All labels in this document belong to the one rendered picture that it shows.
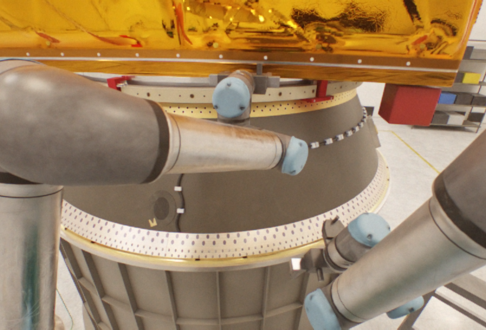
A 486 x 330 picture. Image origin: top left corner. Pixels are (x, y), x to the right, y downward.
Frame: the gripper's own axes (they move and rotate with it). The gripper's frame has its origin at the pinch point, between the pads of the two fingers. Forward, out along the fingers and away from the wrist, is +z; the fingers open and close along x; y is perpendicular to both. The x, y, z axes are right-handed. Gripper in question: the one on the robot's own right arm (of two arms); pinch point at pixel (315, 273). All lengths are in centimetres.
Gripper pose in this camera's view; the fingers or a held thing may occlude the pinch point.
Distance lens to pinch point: 84.4
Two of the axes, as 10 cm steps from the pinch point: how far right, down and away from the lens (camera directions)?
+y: 0.4, 7.7, -6.3
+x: 9.8, 0.8, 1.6
